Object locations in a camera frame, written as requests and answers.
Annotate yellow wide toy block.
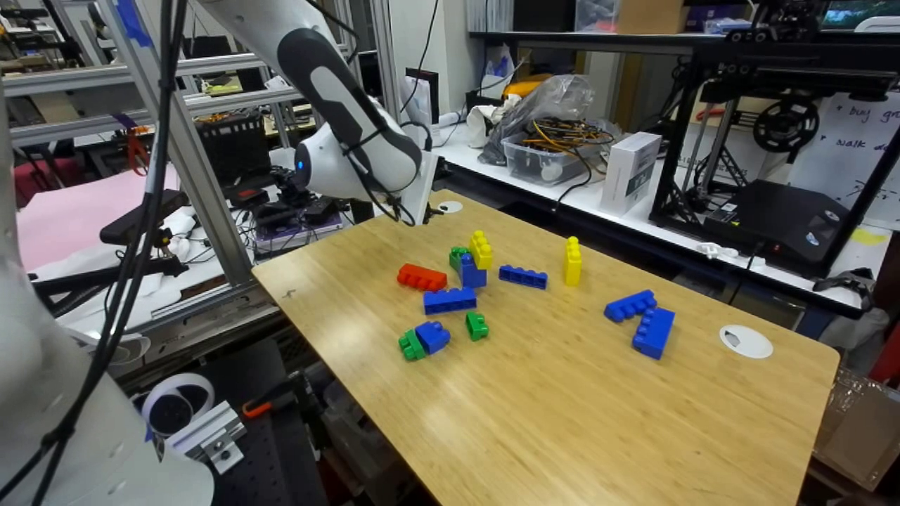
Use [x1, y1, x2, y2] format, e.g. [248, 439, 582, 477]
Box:
[467, 228, 494, 272]

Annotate blue square toy block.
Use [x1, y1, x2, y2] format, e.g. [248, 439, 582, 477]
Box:
[459, 259, 490, 293]

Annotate red long toy block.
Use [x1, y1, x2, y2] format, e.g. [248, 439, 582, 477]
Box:
[393, 262, 449, 294]

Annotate blue long toy block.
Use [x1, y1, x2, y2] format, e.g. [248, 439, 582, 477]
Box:
[601, 287, 657, 326]
[494, 262, 551, 293]
[422, 284, 481, 318]

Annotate green small toy block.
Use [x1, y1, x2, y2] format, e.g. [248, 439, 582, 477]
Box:
[464, 310, 491, 343]
[395, 326, 428, 364]

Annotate blue small toy block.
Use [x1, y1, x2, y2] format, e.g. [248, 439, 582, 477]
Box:
[414, 318, 452, 357]

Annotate yellow tall toy block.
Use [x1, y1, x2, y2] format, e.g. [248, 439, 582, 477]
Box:
[558, 234, 584, 288]

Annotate blue wide toy block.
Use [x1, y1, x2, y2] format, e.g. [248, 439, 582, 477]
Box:
[629, 305, 677, 363]

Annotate clear plastic storage bin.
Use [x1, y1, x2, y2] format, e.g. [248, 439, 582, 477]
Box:
[501, 128, 612, 187]

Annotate white cardboard box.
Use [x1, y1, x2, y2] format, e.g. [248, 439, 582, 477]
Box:
[598, 128, 663, 213]

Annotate black electronics box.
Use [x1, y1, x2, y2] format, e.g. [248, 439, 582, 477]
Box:
[193, 116, 283, 191]

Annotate black filament spool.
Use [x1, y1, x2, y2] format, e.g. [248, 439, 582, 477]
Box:
[750, 96, 820, 154]

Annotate pink foam sheet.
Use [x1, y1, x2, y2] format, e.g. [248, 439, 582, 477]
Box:
[14, 165, 182, 270]

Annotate whiteboard with handwriting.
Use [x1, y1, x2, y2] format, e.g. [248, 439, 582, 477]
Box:
[781, 89, 900, 234]

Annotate grey metal shelf rack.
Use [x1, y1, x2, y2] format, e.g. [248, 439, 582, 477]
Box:
[0, 51, 283, 148]

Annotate brown cardboard box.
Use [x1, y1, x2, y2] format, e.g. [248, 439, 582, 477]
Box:
[809, 367, 900, 494]

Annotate coiled yellow cables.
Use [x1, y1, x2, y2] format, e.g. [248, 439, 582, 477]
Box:
[518, 116, 612, 158]

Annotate aluminium profile post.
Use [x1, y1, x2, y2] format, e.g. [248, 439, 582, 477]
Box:
[94, 0, 256, 293]

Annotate aluminium bracket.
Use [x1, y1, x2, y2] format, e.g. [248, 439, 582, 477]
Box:
[159, 400, 250, 475]

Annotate white tape ring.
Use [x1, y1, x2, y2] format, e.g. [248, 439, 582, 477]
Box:
[138, 371, 218, 444]

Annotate black camera on stand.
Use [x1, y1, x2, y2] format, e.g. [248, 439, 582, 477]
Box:
[97, 184, 190, 248]

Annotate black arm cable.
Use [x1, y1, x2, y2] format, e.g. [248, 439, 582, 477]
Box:
[0, 0, 190, 504]

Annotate black frame 3D printer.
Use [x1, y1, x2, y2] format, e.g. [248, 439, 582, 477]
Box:
[644, 31, 900, 277]

